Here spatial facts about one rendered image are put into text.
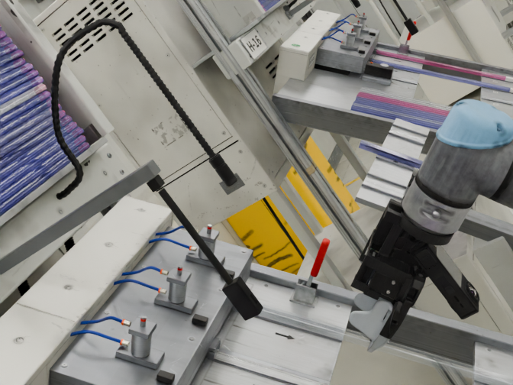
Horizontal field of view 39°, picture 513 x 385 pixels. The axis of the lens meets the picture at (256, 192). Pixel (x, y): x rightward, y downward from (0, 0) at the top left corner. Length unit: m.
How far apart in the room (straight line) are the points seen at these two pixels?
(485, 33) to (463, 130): 4.52
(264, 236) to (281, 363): 3.26
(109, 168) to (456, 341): 0.57
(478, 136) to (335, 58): 1.29
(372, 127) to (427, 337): 0.79
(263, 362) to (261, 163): 1.01
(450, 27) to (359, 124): 3.59
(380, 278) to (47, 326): 0.40
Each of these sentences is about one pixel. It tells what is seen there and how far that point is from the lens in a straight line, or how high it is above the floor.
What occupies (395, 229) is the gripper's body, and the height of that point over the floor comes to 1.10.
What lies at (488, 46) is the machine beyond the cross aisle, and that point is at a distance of 5.38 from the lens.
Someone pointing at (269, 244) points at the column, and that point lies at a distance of 4.23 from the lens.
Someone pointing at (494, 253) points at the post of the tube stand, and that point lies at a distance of 1.38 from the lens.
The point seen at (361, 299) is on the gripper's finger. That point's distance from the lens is 1.02.
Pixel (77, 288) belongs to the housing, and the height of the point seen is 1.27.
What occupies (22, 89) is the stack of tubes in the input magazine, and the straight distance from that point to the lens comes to 1.05.
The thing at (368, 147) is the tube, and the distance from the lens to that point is 1.34.
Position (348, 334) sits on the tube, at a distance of 1.03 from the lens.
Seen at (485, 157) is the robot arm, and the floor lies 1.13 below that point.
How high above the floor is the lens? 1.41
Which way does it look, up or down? 12 degrees down
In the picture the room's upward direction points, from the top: 36 degrees counter-clockwise
